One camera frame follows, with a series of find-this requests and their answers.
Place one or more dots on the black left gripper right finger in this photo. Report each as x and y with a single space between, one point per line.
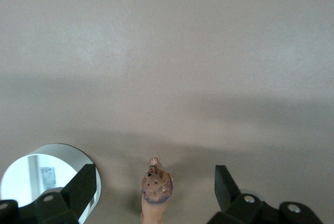
229 198

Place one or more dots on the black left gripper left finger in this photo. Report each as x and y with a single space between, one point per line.
75 198

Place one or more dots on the brown lion statue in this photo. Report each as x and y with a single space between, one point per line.
156 184

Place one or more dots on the white cylinder stand with disc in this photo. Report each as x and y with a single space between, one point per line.
28 171

